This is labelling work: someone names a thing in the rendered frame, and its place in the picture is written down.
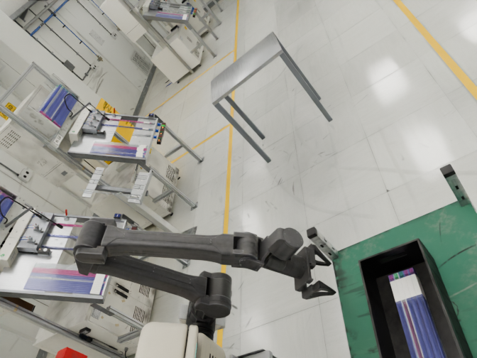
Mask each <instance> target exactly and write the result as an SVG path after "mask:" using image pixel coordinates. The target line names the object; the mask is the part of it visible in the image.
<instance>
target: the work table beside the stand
mask: <svg viewBox="0 0 477 358"><path fill-rule="evenodd" d="M278 56H280V57H281V58H282V60H283V61H284V63H285V64H286V65H287V67H288V68H289V69H290V71H291V72H292V74H293V75H294V76H295V77H296V79H297V80H298V82H299V83H300V84H301V85H302V87H303V88H304V89H305V91H306V92H307V94H308V95H309V96H310V98H311V99H312V101H313V102H314V103H315V104H316V105H317V107H318V108H319V110H320V111H321V113H323V115H324V116H325V118H326V119H327V121H328V122H330V121H332V120H333V119H332V117H331V116H330V115H329V113H328V112H327V110H326V109H325V108H324V106H323V105H322V103H321V102H320V99H321V97H320V96H319V95H318V93H317V92H316V90H315V89H314V88H313V86H312V85H311V84H310V82H309V80H308V79H307V78H306V77H305V75H304V74H303V72H302V71H301V69H300V68H299V67H298V66H297V64H296V63H295V61H294V60H293V59H292V57H291V56H290V54H289V53H288V52H287V51H286V49H285V48H284V46H283V45H282V43H281V42H280V41H279V39H278V38H277V36H276V35H275V34H274V32H271V33H270V34H269V35H267V36H266V37H265V38H264V39H263V40H261V41H260V42H259V43H257V44H256V45H255V46H253V47H252V48H251V49H250V50H249V51H248V52H246V53H245V54H244V55H242V56H241V57H240V58H239V59H238V60H237V61H235V62H234V63H233V64H231V65H230V66H229V67H227V68H226V69H225V70H224V71H223V72H221V73H220V74H219V75H217V76H216V77H215V78H214V79H213V80H212V81H211V94H212V104H213V105H214V106H215V107H216V108H217V110H218V111H219V112H220V113H221V114H222V115H223V116H224V117H225V118H226V119H227V120H228V121H229V123H230V124H231V125H232V126H233V127H234V128H235V129H236V130H237V131H238V132H239V133H240V135H242V137H244V138H245V140H247V142H249V143H250V145H251V146H252V147H253V148H254V149H255V150H256V151H257V152H258V153H259V154H260V155H261V157H262V158H263V159H264V160H265V161H266V162H267V163H269V162H271V159H270V157H269V156H268V155H267V154H266V153H265V152H264V151H263V150H262V149H261V147H260V146H259V145H258V144H257V143H256V142H255V141H254V140H253V139H252V138H251V137H250V136H249V135H248V134H247V133H246V132H245V131H244V129H243V128H242V127H241V126H240V125H239V124H238V123H237V122H236V120H235V119H234V118H233V117H232V116H231V115H230V114H229V113H228V112H227V111H226V110H225V108H223V107H222V106H221V105H220V103H219V102H220V101H221V100H222V99H223V98H224V99H225V100H226V101H227V102H228V103H229V104H230V105H231V106H232V107H233V108H234V109H235V110H236V111H237V113H238V114H239V115H240V116H241V117H242V118H243V119H244V121H245V122H246V123H247V124H248V125H249V126H250V127H251V128H252V129H253V130H254V131H255V132H256V133H257V135H258V136H259V137H260V138H261V139H262V140H263V139H264V138H265V135H264V134H263V133H262V132H261V131H260V130H259V129H258V127H257V126H256V125H255V124H254V123H253V122H252V121H251V120H250V119H249V118H248V117H247V115H246V114H245V113H244V112H243V111H242V110H241V108H240V107H239V106H238V105H237V104H236V103H235V101H234V100H233V99H232V98H230V96H229V94H230V93H232V92H233V91H234V90H235V89H236V88H238V87H239V86H241V85H242V84H243V83H244V82H245V81H247V80H248V79H250V78H251V77H252V76H254V75H255V74H256V73H257V72H259V71H260V70H261V69H263V68H264V67H265V66H266V65H268V64H269V63H270V62H272V61H273V60H274V59H276V58H277V57H278Z"/></svg>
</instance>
